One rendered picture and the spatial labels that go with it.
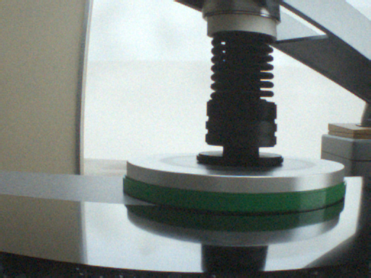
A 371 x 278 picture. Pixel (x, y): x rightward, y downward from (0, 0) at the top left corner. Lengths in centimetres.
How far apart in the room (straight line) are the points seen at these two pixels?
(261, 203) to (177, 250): 11
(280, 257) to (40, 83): 537
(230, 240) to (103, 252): 7
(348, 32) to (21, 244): 37
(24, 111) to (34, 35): 97
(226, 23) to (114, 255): 26
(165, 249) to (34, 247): 7
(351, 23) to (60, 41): 516
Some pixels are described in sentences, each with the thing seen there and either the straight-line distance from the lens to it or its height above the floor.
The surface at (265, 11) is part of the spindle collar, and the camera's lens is 42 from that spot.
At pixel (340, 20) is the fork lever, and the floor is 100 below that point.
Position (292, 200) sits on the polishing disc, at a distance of 35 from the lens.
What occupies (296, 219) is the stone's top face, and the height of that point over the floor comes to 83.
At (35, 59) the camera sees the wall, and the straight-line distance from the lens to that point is 562.
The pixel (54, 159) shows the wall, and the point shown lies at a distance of 549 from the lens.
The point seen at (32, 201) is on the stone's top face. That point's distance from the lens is 36.
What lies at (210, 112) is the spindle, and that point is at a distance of 42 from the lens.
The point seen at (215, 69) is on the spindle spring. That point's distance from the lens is 43.
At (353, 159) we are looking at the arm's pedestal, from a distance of 127.
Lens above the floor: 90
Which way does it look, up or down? 3 degrees down
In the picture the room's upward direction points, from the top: 2 degrees clockwise
